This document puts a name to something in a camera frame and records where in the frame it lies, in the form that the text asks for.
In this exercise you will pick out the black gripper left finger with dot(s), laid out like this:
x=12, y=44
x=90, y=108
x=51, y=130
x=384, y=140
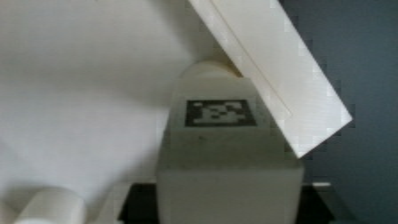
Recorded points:
x=129, y=205

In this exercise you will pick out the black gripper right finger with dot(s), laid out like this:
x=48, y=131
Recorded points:
x=321, y=206

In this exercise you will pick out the white table leg with tag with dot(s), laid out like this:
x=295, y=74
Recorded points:
x=227, y=171

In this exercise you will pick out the white square tabletop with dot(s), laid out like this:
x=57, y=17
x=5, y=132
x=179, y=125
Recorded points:
x=92, y=56

